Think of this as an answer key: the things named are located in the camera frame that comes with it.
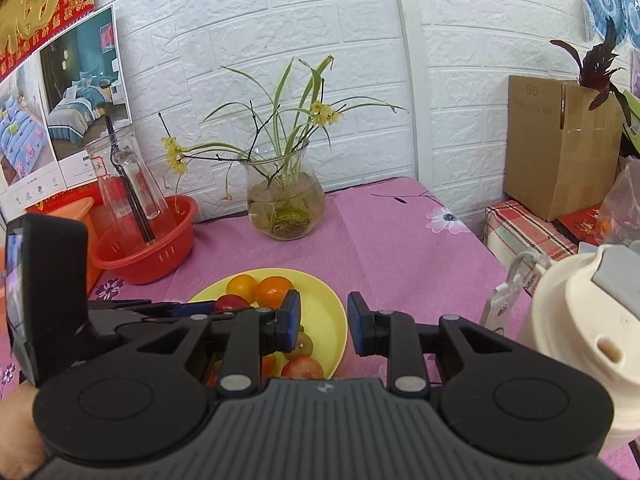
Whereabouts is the red wall calendar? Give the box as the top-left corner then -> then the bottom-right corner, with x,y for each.
0,0 -> 133,221

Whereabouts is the glass pitcher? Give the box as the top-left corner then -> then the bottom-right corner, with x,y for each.
86,132 -> 173,256

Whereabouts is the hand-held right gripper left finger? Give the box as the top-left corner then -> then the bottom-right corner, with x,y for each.
134,290 -> 302,395

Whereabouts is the glass vase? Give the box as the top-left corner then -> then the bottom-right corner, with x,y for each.
239,141 -> 326,241

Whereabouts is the white tumbler with strap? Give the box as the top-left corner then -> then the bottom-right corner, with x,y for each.
480,240 -> 640,456

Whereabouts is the green box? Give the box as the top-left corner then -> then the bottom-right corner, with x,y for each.
620,87 -> 640,156

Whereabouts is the small red tomato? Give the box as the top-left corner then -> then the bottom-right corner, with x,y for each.
214,294 -> 252,313

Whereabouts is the orchid plant with yellow flowers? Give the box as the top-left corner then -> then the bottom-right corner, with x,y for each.
159,55 -> 410,201

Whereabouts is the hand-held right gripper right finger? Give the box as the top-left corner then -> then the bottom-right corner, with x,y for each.
347,291 -> 521,395

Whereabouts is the black stirring stick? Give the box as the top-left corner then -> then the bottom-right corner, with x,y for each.
104,115 -> 156,246

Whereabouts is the person's left hand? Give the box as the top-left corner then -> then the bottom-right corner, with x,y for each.
0,382 -> 48,476

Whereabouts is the green brown kiwi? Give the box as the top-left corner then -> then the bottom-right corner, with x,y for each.
283,330 -> 315,361

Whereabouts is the red apple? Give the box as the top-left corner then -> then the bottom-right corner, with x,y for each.
280,356 -> 325,380

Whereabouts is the yellow plastic plate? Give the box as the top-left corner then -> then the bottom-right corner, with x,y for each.
187,267 -> 348,381

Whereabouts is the red plaid cloth bundle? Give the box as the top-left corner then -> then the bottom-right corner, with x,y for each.
484,200 -> 581,266

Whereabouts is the cardboard box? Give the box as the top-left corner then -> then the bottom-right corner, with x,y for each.
502,75 -> 626,222

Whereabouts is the purple leaf plant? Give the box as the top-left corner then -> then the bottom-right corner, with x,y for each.
549,17 -> 632,126

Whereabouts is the blue patterned wall fan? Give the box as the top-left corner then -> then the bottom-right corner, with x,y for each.
617,0 -> 640,51

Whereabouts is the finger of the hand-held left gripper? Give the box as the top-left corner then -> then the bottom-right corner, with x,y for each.
115,316 -> 193,351
89,300 -> 217,317

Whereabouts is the clear plastic bag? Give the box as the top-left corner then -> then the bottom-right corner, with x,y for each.
595,157 -> 640,248

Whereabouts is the red plastic colander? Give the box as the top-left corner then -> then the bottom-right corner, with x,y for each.
90,195 -> 198,286

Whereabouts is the pink floral tablecloth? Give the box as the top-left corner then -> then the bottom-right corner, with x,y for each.
0,176 -> 640,480

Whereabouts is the red printed packet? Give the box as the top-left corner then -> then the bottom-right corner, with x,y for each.
557,202 -> 608,246

